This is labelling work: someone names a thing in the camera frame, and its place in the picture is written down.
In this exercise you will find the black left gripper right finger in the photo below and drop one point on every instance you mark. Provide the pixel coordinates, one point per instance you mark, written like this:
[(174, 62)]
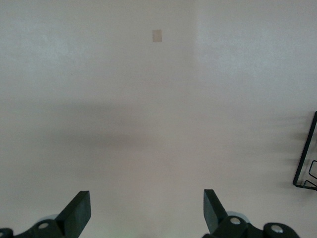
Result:
[(216, 220)]

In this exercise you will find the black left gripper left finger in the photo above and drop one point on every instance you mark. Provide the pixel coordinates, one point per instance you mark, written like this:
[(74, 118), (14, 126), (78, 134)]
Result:
[(71, 220)]

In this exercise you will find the small brown tape patch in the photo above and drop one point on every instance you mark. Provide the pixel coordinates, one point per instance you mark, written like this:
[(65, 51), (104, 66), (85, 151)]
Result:
[(157, 36)]

